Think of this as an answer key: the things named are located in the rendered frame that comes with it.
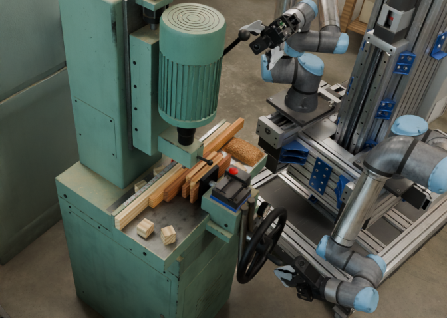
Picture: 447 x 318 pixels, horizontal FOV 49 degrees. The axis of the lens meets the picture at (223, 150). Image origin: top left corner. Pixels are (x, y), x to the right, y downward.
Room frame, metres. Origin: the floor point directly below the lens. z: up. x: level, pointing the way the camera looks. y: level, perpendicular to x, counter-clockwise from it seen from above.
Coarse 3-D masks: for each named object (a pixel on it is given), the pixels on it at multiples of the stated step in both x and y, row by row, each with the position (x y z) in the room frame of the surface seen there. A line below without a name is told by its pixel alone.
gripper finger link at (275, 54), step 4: (276, 48) 1.38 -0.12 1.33; (268, 52) 1.37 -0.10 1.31; (272, 52) 1.37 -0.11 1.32; (276, 52) 1.36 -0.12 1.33; (280, 52) 1.35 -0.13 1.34; (272, 56) 1.35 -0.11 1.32; (276, 56) 1.34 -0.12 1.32; (280, 56) 1.33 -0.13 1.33; (268, 60) 1.34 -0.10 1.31; (272, 60) 1.34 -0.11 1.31; (276, 60) 1.33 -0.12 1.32; (268, 64) 1.32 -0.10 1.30; (272, 64) 1.33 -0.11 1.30; (268, 68) 1.30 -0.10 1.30
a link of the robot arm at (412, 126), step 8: (400, 120) 1.48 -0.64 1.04; (408, 120) 1.48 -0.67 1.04; (416, 120) 1.49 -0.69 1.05; (424, 120) 1.49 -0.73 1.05; (392, 128) 1.48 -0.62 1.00; (400, 128) 1.44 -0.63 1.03; (408, 128) 1.43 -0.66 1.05; (416, 128) 1.43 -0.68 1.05; (424, 128) 1.44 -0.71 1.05; (416, 136) 1.42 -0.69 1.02; (424, 136) 1.42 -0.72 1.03
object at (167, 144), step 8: (168, 128) 1.22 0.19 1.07; (176, 128) 1.23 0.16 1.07; (160, 136) 1.18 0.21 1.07; (168, 136) 1.18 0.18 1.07; (176, 136) 1.19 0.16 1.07; (160, 144) 1.18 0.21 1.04; (168, 144) 1.16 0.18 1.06; (176, 144) 1.15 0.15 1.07; (192, 144) 1.16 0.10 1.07; (200, 144) 1.17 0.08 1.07; (168, 152) 1.16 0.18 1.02; (176, 152) 1.15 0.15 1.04; (184, 152) 1.13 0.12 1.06; (192, 152) 1.13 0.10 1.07; (200, 152) 1.16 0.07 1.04; (176, 160) 1.14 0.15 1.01; (184, 160) 1.13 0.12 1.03; (192, 160) 1.13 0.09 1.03
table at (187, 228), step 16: (224, 144) 1.37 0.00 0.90; (240, 160) 1.30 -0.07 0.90; (160, 208) 1.03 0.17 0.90; (176, 208) 1.03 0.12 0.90; (192, 208) 1.04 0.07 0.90; (256, 208) 1.11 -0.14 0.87; (128, 224) 0.94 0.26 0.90; (160, 224) 0.96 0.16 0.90; (176, 224) 0.97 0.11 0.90; (192, 224) 0.98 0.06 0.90; (208, 224) 1.01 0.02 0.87; (128, 240) 0.90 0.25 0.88; (144, 240) 0.89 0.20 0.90; (160, 240) 0.90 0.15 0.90; (176, 240) 0.91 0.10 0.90; (192, 240) 0.95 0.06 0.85; (224, 240) 0.98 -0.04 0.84; (144, 256) 0.87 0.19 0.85; (160, 256) 0.84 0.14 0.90; (176, 256) 0.88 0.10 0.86
